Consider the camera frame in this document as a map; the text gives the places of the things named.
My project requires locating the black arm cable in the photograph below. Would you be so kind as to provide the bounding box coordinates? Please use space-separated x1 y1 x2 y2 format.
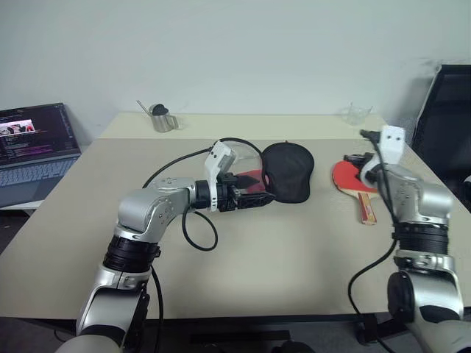
141 146 219 332
347 128 400 353

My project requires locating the steel milk pitcher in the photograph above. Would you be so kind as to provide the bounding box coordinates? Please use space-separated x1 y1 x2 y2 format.
148 106 184 133

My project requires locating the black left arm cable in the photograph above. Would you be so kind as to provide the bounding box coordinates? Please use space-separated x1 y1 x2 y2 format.
141 146 219 332

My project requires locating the black red paddle case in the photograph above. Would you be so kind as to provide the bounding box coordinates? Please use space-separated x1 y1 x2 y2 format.
219 138 316 204

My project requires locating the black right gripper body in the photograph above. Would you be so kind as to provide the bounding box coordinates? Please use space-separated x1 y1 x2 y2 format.
343 151 375 182

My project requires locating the black office chair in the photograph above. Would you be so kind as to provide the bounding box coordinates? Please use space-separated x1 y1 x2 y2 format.
411 64 471 207

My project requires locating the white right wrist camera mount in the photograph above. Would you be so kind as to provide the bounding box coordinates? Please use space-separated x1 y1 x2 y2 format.
359 124 407 184

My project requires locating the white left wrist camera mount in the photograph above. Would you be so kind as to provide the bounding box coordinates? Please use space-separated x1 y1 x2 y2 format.
204 140 236 213

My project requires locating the black table frame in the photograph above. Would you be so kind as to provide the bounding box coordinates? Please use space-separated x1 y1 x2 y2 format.
190 315 378 347

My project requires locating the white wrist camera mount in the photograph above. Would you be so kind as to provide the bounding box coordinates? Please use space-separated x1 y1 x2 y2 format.
359 124 407 184
204 140 236 213

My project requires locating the red table tennis paddle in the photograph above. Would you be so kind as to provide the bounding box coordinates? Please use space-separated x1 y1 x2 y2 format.
331 158 380 225

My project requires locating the open grey laptop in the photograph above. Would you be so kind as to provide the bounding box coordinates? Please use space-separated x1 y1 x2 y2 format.
0 102 82 209

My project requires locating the clear glass cup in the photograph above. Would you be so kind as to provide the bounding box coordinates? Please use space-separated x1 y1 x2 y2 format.
340 102 375 126

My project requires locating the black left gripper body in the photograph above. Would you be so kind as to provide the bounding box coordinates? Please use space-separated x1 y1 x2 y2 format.
216 171 242 213

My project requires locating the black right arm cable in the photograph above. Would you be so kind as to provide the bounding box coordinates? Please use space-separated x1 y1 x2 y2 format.
347 128 400 353

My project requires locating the dark rounded shape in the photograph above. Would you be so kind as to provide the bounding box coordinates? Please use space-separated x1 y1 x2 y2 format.
278 340 311 353

